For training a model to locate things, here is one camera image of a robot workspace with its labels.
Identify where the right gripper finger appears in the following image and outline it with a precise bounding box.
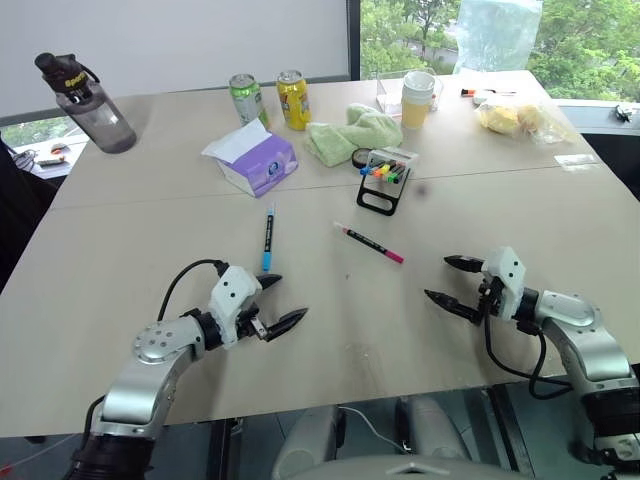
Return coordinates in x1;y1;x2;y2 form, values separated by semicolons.
423;288;483;326
443;254;486;275

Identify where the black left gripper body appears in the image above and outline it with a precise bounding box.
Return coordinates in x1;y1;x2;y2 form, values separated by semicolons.
234;297;270;343

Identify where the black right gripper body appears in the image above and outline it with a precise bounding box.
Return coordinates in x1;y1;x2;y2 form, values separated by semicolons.
474;276;504;327

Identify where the blue marker pen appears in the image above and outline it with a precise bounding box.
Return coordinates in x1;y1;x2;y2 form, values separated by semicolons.
261;201;278;273

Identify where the pink marker pen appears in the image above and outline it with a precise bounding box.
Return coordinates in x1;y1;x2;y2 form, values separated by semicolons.
332;220;406;266

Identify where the black marker holder rack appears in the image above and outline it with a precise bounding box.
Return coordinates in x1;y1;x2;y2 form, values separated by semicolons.
355;148;421;218

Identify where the orange black marker pen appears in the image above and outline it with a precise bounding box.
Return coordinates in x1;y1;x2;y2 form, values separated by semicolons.
460;87;518;98

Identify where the clear acrylic box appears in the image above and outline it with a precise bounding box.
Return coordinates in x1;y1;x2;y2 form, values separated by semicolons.
375;68;446;118

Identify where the purple tissue pack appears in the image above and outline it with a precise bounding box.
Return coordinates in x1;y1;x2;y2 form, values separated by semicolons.
200;117;300;199

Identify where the grey rounded robot leg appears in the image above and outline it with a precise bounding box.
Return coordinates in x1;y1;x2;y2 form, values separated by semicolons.
271;403;347;480
398;393;472;462

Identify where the black tape roll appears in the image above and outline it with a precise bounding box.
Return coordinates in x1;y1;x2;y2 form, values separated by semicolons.
350;146;374;172

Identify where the small clear plastic packet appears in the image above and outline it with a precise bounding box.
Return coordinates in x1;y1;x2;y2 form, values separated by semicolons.
553;154;600;172

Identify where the plastic bag of yellow items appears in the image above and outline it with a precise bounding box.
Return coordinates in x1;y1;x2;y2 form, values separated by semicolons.
474;96;577;147

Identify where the green towel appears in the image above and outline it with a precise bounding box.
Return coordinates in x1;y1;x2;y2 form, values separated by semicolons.
304;102;405;169

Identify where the grey robot torso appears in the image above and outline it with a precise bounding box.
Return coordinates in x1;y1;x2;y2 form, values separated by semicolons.
327;453;504;480

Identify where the plastic cup with yellow drink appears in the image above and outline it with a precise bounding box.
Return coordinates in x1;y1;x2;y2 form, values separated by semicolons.
400;69;437;131

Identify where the green drink can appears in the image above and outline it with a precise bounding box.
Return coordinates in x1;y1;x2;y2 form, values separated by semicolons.
228;73;272;131

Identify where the yellow drink can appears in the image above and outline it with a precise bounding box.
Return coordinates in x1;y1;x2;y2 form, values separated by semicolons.
275;69;313;133

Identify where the large clear plastic bag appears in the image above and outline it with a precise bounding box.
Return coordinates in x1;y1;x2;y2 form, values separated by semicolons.
451;0;545;77

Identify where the grey water bottle black lid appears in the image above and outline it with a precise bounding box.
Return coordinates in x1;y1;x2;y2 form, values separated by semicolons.
34;51;138;155

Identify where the small orange grey tool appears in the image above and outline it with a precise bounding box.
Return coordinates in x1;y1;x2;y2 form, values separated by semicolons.
38;142;69;168

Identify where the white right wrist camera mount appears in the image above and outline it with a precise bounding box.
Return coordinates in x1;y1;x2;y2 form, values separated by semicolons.
479;245;528;322

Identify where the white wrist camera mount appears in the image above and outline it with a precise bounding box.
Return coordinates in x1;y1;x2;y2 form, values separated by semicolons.
479;245;528;322
208;265;264;348

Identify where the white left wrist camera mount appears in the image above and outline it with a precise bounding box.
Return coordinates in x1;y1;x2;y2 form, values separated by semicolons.
208;265;264;348

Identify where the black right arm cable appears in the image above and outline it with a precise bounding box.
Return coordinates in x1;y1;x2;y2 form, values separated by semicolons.
481;308;573;400

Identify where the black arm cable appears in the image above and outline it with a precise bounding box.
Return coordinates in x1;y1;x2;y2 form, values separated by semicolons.
481;308;573;400
156;258;230;322

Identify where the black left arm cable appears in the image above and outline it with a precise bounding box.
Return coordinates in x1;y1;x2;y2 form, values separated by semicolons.
156;258;230;322

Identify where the thin white wire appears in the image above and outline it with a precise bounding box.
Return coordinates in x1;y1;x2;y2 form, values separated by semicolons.
338;406;407;452

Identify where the black window frame post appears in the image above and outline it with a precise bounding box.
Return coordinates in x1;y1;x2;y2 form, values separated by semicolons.
346;0;363;82

